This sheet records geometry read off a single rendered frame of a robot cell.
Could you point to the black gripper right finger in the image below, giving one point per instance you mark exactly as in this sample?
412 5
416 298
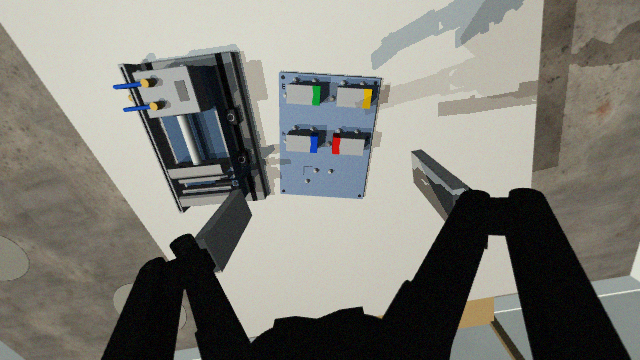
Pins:
564 317

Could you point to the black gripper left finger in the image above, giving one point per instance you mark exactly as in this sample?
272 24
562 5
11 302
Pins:
148 324

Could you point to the grey block with yellow end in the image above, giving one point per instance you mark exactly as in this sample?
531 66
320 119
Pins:
353 97

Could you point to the grey block with red end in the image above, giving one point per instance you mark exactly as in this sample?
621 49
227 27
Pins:
346 144

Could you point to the grey block with green end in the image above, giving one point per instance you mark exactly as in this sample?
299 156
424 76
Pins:
303 94

